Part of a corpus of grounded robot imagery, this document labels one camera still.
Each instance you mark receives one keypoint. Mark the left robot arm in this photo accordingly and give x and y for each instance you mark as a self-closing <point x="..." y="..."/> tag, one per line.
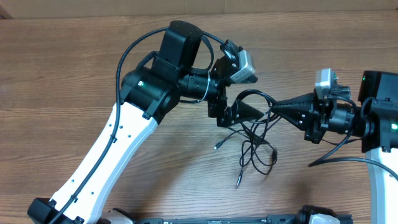
<point x="161" y="80"/>

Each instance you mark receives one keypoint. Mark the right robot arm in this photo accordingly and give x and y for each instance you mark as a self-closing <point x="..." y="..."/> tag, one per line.
<point x="374" y="121"/>

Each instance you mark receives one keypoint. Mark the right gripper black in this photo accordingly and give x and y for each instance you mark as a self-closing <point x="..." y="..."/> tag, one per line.
<point x="318" y="127"/>

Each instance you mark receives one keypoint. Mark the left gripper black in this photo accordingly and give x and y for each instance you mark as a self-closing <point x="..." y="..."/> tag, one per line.
<point x="216" y="109"/>

